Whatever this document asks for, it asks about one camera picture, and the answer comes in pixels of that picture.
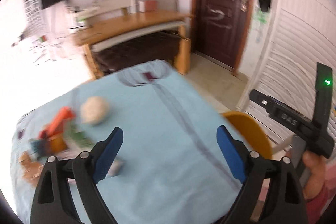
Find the person right hand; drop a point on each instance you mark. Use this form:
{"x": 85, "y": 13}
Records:
{"x": 317, "y": 166}

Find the pink tissue box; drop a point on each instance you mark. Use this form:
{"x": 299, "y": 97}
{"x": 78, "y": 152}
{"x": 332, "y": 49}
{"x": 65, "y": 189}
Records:
{"x": 151, "y": 5}

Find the white louvered screen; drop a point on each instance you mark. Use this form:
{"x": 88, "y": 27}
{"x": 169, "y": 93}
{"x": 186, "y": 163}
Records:
{"x": 300, "y": 35}

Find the orange round lid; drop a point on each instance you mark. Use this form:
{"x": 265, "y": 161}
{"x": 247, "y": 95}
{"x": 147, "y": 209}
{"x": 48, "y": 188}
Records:
{"x": 56, "y": 143}

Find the eye chart poster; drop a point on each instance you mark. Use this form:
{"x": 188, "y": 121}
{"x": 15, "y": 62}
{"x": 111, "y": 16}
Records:
{"x": 34, "y": 17}

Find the orange trash bin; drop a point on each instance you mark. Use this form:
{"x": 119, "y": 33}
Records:
{"x": 251, "y": 131}

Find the light blue patterned tablecloth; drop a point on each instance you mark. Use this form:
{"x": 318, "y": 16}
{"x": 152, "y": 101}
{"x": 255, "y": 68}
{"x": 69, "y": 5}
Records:
{"x": 173, "y": 169}

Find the wooden desk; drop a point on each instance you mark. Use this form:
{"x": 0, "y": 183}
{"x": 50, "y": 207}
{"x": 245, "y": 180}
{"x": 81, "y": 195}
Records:
{"x": 110, "y": 32}

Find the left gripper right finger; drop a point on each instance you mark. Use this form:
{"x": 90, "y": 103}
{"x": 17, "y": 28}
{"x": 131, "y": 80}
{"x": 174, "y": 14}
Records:
{"x": 284, "y": 201}

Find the brown snack bag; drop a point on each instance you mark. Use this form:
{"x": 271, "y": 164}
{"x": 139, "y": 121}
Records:
{"x": 31, "y": 169}

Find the dark brown door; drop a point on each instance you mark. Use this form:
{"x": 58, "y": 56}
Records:
{"x": 219, "y": 30}

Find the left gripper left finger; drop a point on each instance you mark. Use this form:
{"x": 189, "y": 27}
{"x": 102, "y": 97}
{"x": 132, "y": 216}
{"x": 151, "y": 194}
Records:
{"x": 53, "y": 202}

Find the dark tufted bench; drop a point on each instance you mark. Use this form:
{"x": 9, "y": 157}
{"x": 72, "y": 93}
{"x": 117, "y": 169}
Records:
{"x": 161, "y": 45}

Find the orange box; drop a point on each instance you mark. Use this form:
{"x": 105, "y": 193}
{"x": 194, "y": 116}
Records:
{"x": 56, "y": 126}

